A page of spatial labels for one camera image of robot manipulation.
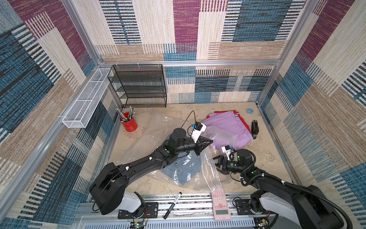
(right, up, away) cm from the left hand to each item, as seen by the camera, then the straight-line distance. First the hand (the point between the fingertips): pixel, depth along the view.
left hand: (213, 142), depth 71 cm
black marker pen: (-18, -31, +5) cm, 36 cm away
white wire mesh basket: (-65, +14, +1) cm, 67 cm away
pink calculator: (+5, -34, +2) cm, 34 cm away
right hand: (+1, -15, +10) cm, 18 cm away
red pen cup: (-51, +8, +28) cm, 59 cm away
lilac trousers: (+12, +5, +21) cm, 25 cm away
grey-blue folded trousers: (-13, -15, +7) cm, 21 cm away
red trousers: (+24, +16, +39) cm, 49 cm away
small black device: (+35, +4, +31) cm, 47 cm away
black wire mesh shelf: (-48, +36, +40) cm, 72 cm away
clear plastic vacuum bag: (-38, +2, +31) cm, 49 cm away
